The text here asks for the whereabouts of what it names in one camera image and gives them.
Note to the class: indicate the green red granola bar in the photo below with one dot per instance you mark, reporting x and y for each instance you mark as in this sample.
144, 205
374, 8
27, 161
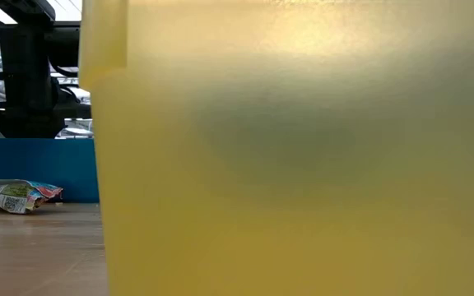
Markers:
15, 197

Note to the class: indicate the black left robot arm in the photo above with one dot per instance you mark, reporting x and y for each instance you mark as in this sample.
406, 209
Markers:
23, 41

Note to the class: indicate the dark blue plastic bin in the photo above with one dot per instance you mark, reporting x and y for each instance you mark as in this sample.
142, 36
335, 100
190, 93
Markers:
23, 160

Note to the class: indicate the translucent yellow plastic bin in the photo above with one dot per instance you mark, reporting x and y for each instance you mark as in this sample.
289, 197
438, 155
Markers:
261, 164

